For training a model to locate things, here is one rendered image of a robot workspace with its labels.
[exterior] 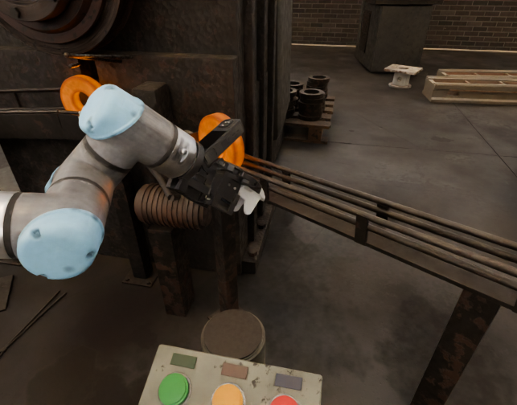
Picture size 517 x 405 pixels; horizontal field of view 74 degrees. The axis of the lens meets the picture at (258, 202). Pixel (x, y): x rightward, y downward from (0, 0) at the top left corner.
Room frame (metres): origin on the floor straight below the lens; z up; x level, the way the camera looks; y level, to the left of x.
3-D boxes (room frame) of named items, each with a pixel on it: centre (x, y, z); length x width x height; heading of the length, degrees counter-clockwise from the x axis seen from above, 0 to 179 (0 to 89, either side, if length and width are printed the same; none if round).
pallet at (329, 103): (2.98, -0.04, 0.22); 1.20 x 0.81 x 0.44; 76
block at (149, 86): (1.06, 0.32, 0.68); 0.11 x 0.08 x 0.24; 168
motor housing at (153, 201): (0.90, 0.26, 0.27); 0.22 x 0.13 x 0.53; 78
